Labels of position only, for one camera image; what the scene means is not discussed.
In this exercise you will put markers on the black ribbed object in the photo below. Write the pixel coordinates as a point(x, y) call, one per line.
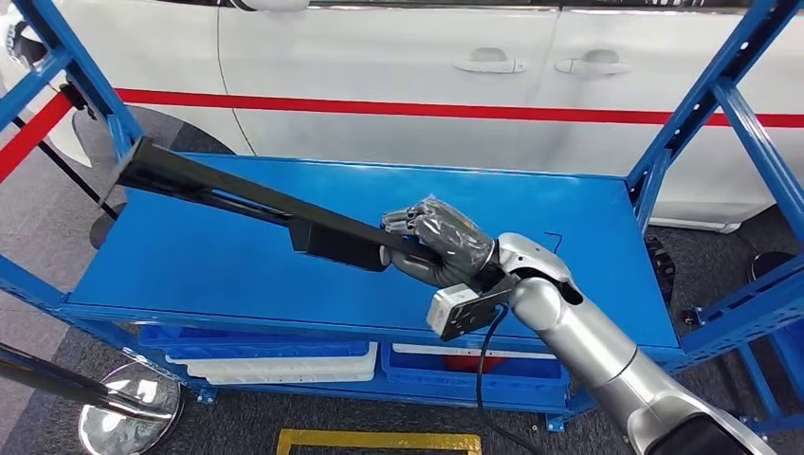
point(661, 270)

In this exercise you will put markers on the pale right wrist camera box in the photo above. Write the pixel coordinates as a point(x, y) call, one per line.
point(458, 311)

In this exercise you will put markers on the thin black pole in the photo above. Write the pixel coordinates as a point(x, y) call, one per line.
point(69, 172)

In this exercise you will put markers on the blue plastic bin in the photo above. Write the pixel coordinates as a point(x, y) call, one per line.
point(540, 377)
point(251, 342)

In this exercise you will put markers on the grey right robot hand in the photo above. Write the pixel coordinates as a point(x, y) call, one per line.
point(458, 245)

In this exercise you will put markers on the blue metal shelf rack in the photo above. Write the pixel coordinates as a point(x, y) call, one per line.
point(565, 207)

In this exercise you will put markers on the belt post with black head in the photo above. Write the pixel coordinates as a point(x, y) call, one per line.
point(78, 102)

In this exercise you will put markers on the red item in bin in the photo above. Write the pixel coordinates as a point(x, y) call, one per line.
point(474, 364)

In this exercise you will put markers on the black plastic panel part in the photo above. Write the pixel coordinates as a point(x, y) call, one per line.
point(339, 242)

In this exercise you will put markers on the chrome stanchion post with base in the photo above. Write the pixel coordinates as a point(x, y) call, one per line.
point(125, 402)

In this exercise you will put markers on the white plastic bin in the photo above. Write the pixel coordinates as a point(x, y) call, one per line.
point(276, 370)
point(414, 349)

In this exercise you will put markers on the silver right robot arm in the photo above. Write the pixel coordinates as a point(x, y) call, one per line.
point(584, 339)

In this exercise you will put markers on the white car with red stripe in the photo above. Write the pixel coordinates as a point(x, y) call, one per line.
point(377, 50)

